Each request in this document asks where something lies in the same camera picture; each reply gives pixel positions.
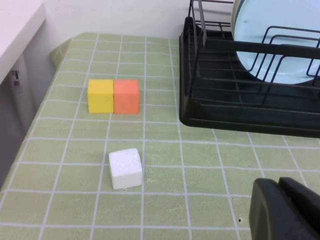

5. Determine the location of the green checked tablecloth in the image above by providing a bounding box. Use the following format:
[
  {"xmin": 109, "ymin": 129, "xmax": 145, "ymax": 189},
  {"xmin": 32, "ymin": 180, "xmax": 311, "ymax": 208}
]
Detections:
[{"xmin": 0, "ymin": 31, "xmax": 320, "ymax": 240}]

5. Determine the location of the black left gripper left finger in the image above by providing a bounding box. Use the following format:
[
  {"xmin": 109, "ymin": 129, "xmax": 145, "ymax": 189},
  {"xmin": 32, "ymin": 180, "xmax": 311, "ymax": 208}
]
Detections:
[{"xmin": 248, "ymin": 177, "xmax": 320, "ymax": 240}]

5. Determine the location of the white side table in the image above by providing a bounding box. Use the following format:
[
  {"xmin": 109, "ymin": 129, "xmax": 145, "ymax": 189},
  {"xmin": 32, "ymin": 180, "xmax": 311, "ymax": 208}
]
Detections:
[{"xmin": 0, "ymin": 0, "xmax": 47, "ymax": 83}]

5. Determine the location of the cream plate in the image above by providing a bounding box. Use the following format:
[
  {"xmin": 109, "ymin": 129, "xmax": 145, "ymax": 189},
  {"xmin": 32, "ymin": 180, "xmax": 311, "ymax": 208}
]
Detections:
[{"xmin": 231, "ymin": 0, "xmax": 241, "ymax": 41}]

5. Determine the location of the orange cube block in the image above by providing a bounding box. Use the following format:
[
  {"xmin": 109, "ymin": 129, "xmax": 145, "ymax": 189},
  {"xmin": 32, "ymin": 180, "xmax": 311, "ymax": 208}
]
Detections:
[{"xmin": 113, "ymin": 79, "xmax": 140, "ymax": 115}]

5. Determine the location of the black plastic drain tray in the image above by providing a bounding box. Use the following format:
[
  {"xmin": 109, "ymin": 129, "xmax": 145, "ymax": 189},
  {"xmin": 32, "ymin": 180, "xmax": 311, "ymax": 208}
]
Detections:
[{"xmin": 178, "ymin": 16, "xmax": 320, "ymax": 140}]

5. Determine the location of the light blue plate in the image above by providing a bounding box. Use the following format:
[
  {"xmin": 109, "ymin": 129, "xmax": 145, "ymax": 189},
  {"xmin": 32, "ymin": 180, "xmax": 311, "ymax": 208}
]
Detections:
[{"xmin": 234, "ymin": 0, "xmax": 320, "ymax": 85}]

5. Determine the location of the white foam cube block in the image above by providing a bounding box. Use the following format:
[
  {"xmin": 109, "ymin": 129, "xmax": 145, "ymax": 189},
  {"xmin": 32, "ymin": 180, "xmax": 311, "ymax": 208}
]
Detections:
[{"xmin": 108, "ymin": 147, "xmax": 143, "ymax": 190}]

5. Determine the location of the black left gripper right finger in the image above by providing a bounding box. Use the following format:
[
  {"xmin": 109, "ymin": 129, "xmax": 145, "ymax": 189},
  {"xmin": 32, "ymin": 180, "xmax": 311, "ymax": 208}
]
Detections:
[{"xmin": 278, "ymin": 176, "xmax": 320, "ymax": 236}]

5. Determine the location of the black wire dish rack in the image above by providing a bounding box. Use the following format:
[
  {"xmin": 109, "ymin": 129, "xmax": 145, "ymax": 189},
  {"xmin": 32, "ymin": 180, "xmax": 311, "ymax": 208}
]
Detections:
[{"xmin": 187, "ymin": 0, "xmax": 320, "ymax": 106}]

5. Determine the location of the yellow cube block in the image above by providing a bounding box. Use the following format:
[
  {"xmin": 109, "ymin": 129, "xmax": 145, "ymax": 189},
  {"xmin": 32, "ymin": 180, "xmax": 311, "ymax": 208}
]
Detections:
[{"xmin": 87, "ymin": 79, "xmax": 115, "ymax": 115}]

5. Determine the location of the small black bracket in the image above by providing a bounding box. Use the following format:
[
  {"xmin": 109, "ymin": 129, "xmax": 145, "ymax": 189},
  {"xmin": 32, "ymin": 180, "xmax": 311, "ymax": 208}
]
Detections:
[{"xmin": 9, "ymin": 69, "xmax": 22, "ymax": 87}]

